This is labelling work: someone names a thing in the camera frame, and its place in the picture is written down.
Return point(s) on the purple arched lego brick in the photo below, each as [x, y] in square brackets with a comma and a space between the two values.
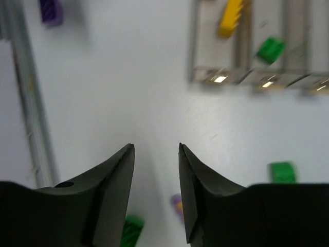
[176, 202]

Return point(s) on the yellow long lego brick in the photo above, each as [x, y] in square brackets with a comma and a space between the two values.
[230, 18]

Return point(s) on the purple flat lego brick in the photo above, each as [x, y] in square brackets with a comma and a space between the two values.
[51, 12]

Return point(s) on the clear container near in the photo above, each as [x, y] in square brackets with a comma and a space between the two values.
[215, 59]

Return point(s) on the clear container far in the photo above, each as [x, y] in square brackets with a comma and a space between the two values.
[318, 46]

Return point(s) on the clear container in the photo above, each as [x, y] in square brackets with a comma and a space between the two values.
[318, 46]
[274, 35]
[215, 59]

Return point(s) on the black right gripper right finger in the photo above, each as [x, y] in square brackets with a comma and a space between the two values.
[220, 212]

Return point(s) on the green lego brick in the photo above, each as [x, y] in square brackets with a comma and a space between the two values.
[132, 229]
[282, 172]
[271, 50]

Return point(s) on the clear container middle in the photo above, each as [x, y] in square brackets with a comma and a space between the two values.
[274, 35]

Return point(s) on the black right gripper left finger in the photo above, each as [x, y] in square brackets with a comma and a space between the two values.
[87, 210]

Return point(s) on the aluminium table front rail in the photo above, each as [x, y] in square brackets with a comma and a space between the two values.
[14, 29]

